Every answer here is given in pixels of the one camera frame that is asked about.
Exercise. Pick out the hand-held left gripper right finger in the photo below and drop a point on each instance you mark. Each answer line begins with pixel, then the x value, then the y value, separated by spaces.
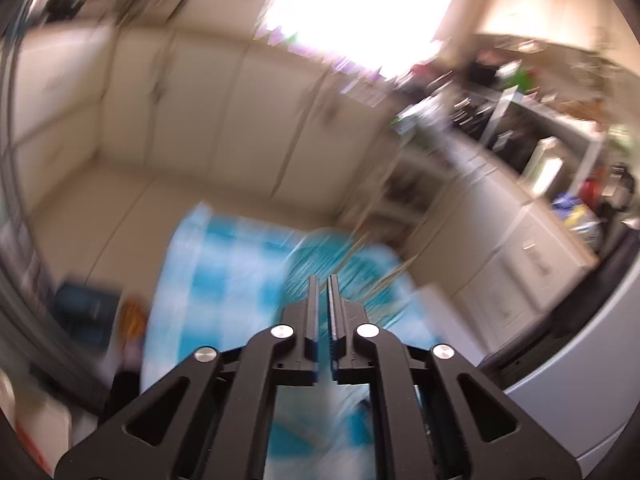
pixel 332 310

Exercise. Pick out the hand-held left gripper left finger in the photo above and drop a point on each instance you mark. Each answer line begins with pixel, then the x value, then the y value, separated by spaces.
pixel 313 310

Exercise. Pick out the teal perforated plastic basket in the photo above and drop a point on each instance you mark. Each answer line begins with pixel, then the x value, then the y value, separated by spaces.
pixel 310 260

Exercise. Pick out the set of wooden chopsticks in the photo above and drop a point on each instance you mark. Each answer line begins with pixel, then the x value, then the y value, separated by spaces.
pixel 395 272

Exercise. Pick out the blue white checked tablecloth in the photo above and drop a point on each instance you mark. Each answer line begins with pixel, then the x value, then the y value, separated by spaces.
pixel 215 285

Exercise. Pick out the white stool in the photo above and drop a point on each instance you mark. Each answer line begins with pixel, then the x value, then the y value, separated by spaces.
pixel 440 320

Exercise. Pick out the white storage trolley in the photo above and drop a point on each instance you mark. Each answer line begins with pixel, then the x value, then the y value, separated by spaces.
pixel 415 180

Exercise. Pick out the yellow patterned slipper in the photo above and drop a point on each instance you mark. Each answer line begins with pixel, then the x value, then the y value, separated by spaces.
pixel 134 320

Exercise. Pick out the cream cabinet with drawers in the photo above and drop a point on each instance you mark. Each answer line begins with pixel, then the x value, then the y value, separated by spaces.
pixel 525 260

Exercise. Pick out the person's black trouser leg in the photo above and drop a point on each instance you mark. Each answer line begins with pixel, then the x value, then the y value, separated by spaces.
pixel 122 395

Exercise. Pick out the dark blue box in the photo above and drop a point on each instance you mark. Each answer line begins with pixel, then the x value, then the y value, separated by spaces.
pixel 87 315

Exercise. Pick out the cream lower kitchen cabinets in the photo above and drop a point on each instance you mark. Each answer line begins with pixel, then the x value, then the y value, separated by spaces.
pixel 200 100

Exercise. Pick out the grey refrigerator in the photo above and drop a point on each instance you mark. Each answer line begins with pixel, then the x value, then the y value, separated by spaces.
pixel 575 385

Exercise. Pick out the white electric kettle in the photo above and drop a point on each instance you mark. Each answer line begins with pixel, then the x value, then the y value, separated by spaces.
pixel 545 167

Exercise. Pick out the blue yellow snack bag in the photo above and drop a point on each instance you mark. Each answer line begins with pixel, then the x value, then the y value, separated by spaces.
pixel 575 215

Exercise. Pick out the bright kitchen window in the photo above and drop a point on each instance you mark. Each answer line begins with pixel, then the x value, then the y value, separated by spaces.
pixel 350 5

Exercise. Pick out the white countertop shelf rack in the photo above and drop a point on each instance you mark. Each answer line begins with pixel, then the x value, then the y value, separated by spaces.
pixel 575 120

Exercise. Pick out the cream upper wall cabinets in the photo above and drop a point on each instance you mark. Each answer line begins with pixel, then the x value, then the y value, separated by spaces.
pixel 540 10

